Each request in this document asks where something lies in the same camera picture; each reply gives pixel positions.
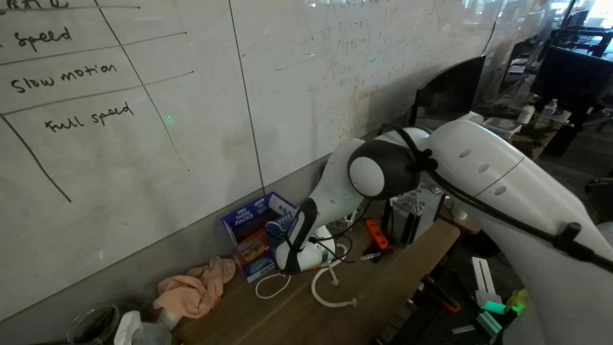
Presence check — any grey battery near front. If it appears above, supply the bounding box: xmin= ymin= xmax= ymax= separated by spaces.
xmin=392 ymin=185 xmax=445 ymax=245

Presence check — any pink cloth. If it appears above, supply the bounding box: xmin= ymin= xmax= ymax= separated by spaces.
xmin=154 ymin=256 xmax=236 ymax=320

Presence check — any thick white rope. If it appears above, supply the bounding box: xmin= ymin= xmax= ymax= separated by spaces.
xmin=311 ymin=239 xmax=361 ymax=310

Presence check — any thin white rope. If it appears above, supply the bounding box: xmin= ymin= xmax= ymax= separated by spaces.
xmin=254 ymin=270 xmax=296 ymax=302

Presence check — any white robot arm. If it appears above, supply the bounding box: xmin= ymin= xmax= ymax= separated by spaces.
xmin=275 ymin=118 xmax=613 ymax=345

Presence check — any blue cardboard box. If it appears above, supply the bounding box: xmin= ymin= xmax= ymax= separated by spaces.
xmin=221 ymin=191 xmax=296 ymax=281

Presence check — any orange and black tool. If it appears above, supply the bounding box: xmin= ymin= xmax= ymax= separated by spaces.
xmin=365 ymin=218 xmax=392 ymax=251

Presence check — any dark round container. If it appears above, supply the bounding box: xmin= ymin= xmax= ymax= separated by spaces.
xmin=66 ymin=304 xmax=122 ymax=345

